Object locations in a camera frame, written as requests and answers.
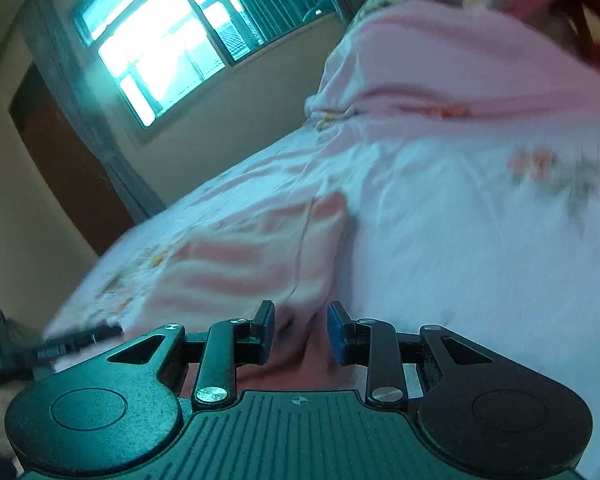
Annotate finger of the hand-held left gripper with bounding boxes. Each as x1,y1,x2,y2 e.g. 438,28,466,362
34,323,126,362

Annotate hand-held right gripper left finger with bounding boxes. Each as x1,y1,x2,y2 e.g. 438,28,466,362
106,300,276,409

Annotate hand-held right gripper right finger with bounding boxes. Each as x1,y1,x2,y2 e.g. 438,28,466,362
327,301,496,407

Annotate floral bed sheet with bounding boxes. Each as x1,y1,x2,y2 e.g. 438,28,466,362
42,125,600,480

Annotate brown wooden door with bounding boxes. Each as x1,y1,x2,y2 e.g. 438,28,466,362
8,60,135,257

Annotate window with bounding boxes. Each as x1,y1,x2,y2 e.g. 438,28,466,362
71,0,262,130

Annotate teal curtain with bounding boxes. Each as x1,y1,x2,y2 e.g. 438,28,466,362
224,0,337,64

